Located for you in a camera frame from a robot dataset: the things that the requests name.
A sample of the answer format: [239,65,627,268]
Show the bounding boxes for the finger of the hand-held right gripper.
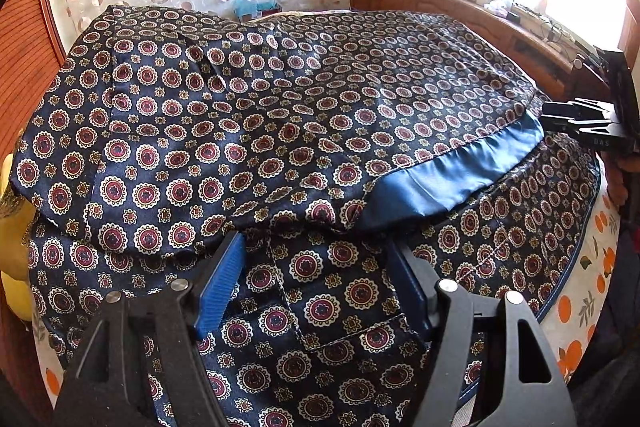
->
[541,101,610,121]
[545,118,624,152]

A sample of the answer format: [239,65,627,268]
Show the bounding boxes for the orange-print white bed sheet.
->
[30,157,621,413]

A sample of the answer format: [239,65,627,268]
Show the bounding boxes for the light blue cloth bundle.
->
[232,0,281,20]

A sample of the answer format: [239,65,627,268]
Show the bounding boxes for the long wooden cabinet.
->
[349,0,613,100]

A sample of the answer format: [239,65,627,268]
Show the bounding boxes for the person's right forearm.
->
[615,152,640,210]

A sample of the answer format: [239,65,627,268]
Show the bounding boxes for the yellow plush toy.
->
[0,154,33,323]

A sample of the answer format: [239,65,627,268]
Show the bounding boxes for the navy patterned satin shirt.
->
[11,3,602,427]

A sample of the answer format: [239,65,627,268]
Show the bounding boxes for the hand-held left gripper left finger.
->
[54,231,249,427]

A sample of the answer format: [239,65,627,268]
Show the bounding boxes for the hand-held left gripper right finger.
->
[389,241,577,427]

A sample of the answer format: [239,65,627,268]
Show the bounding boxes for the wooden louvered wardrobe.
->
[0,0,68,413]

